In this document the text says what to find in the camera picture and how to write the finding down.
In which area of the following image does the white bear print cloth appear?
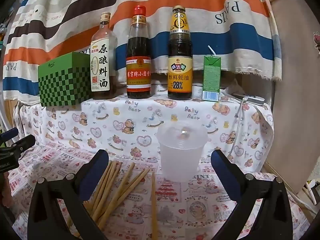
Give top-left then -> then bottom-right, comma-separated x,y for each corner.
12,90 -> 274,173

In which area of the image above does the clear cooking wine bottle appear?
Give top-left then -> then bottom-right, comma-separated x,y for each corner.
90,12 -> 118,100

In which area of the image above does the striped blanket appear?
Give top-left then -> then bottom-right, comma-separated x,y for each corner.
2,0 -> 280,103

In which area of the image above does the red cap sesame oil bottle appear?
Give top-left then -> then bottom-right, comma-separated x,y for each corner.
126,5 -> 152,99

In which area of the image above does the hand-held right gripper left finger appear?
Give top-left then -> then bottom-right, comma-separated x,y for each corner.
27,149 -> 109,240

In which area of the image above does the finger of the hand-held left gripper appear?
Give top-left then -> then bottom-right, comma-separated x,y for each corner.
14,134 -> 36,157
0,127 -> 19,144

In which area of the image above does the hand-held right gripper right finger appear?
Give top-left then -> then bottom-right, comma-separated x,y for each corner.
211,149 -> 293,240

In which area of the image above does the translucent plastic cup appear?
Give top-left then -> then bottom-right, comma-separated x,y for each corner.
156,121 -> 209,179

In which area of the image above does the bunch of wooden chopsticks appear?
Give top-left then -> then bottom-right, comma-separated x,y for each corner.
66,160 -> 158,240

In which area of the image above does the green drink carton with straw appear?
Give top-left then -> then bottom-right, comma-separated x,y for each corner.
202,45 -> 222,102

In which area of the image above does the pink patchwork print cloth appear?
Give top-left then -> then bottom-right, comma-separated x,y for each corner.
5,142 -> 310,240

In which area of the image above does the plywood board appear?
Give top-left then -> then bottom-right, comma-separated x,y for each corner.
260,0 -> 320,195

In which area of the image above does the yellow label oyster sauce bottle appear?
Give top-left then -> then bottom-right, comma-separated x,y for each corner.
167,5 -> 193,100

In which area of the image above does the green checkered box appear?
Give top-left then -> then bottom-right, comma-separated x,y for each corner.
38,52 -> 92,107

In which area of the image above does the white cable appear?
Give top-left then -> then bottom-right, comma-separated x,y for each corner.
226,96 -> 249,160

